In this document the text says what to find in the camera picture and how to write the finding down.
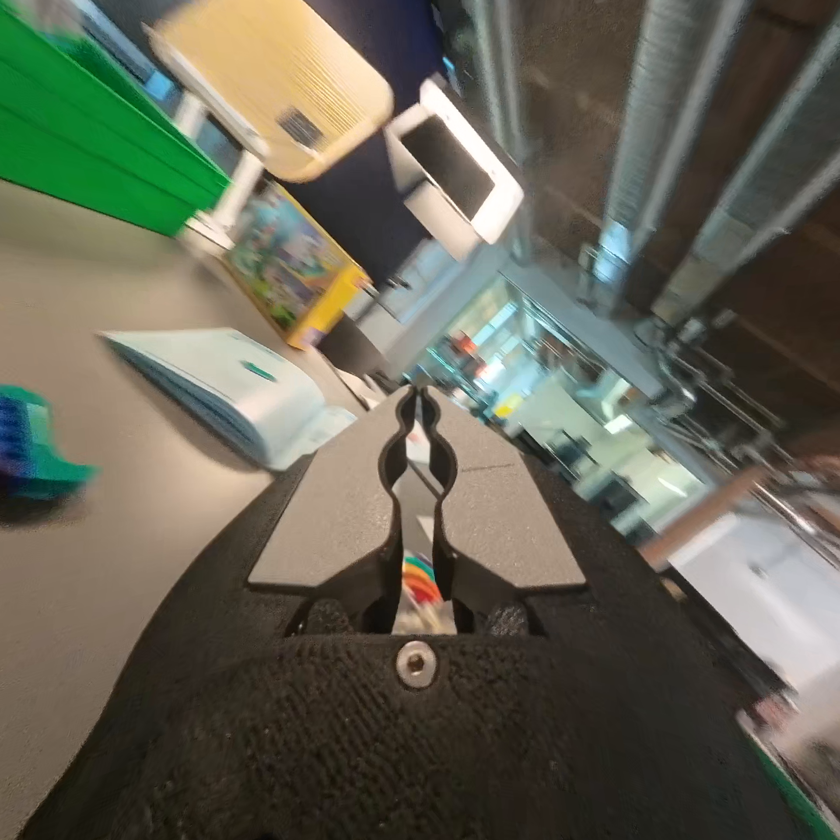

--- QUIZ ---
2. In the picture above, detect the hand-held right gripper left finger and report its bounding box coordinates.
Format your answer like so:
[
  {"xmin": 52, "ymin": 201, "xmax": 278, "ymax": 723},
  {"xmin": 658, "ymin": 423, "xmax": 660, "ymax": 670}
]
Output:
[{"xmin": 247, "ymin": 385, "xmax": 421, "ymax": 635}]

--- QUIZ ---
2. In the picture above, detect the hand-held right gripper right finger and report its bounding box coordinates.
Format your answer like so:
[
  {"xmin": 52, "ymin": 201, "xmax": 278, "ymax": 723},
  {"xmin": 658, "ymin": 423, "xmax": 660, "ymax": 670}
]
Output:
[{"xmin": 420, "ymin": 385, "xmax": 587, "ymax": 635}]

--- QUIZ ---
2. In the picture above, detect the blue and green lego build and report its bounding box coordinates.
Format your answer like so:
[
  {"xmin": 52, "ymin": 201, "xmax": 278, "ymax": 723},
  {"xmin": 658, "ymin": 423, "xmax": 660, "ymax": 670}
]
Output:
[{"xmin": 0, "ymin": 385, "xmax": 101, "ymax": 508}]

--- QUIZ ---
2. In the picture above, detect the white stand post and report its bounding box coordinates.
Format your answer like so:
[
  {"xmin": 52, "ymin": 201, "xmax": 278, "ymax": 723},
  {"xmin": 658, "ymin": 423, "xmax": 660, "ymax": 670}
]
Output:
[{"xmin": 176, "ymin": 89, "xmax": 271, "ymax": 258}]

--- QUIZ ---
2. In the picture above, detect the silver ventilation duct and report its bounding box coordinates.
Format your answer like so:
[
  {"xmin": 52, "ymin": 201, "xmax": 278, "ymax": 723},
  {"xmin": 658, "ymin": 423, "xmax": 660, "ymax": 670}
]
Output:
[
  {"xmin": 601, "ymin": 0, "xmax": 731, "ymax": 258},
  {"xmin": 654, "ymin": 20, "xmax": 840, "ymax": 320}
]

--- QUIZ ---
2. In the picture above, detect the white framed monitor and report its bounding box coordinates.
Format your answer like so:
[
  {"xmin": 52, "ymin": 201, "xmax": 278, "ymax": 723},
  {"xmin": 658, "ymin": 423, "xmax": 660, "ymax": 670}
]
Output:
[{"xmin": 382, "ymin": 77, "xmax": 527, "ymax": 259}]

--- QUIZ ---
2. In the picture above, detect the light wooden panel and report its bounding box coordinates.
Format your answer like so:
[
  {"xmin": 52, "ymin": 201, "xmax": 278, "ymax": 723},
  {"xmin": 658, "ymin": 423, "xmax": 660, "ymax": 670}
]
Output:
[{"xmin": 143, "ymin": 0, "xmax": 396, "ymax": 186}]

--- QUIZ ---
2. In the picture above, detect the white tissue pack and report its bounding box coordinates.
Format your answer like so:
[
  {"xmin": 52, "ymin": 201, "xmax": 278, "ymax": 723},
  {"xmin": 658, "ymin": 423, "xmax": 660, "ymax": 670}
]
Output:
[
  {"xmin": 289, "ymin": 402, "xmax": 361, "ymax": 471},
  {"xmin": 97, "ymin": 327, "xmax": 328, "ymax": 472}
]

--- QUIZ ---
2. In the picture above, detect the green board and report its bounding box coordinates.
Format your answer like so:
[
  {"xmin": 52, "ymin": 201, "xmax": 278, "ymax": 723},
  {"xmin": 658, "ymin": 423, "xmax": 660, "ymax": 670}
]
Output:
[{"xmin": 0, "ymin": 5, "xmax": 233, "ymax": 238}]

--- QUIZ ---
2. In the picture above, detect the colourful lego box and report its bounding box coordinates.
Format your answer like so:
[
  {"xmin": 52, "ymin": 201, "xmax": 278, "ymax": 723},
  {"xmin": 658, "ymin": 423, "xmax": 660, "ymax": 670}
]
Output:
[{"xmin": 222, "ymin": 182, "xmax": 367, "ymax": 353}]

